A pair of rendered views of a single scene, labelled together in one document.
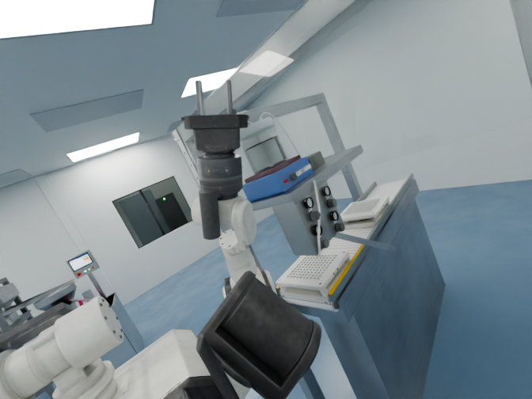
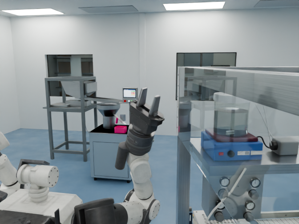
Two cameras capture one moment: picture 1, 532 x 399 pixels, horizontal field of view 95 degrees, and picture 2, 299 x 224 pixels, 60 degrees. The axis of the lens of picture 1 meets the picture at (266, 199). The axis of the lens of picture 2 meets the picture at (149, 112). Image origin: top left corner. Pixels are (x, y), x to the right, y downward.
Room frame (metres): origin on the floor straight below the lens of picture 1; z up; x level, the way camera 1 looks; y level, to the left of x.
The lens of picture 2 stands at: (-0.11, -0.47, 1.75)
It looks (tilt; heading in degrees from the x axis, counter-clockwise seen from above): 11 degrees down; 38
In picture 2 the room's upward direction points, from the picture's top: straight up
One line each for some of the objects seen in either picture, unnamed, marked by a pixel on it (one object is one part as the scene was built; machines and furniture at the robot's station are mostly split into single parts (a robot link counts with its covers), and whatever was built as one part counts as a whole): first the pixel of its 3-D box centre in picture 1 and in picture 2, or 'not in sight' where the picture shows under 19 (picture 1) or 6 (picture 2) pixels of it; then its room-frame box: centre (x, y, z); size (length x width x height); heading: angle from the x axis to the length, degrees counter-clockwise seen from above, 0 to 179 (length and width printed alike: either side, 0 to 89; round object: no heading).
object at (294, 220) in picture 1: (310, 216); (231, 190); (0.87, -0.12, 1.23); 0.22 x 0.11 x 0.20; 133
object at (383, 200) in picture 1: (362, 209); not in sight; (1.38, -0.49, 0.99); 0.25 x 0.24 x 0.02; 43
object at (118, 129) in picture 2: not in sight; (120, 129); (2.48, 2.12, 0.80); 0.16 x 0.12 x 0.09; 118
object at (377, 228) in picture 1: (385, 216); not in sight; (1.25, -0.55, 0.94); 1.32 x 0.02 x 0.03; 133
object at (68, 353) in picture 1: (70, 354); (39, 178); (0.28, 0.29, 1.38); 0.10 x 0.07 x 0.09; 117
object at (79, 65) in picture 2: not in sight; (71, 75); (3.90, 5.29, 1.43); 1.32 x 0.01 x 1.11; 118
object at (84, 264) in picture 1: (91, 278); (130, 107); (2.81, 2.23, 1.07); 0.23 x 0.10 x 0.62; 118
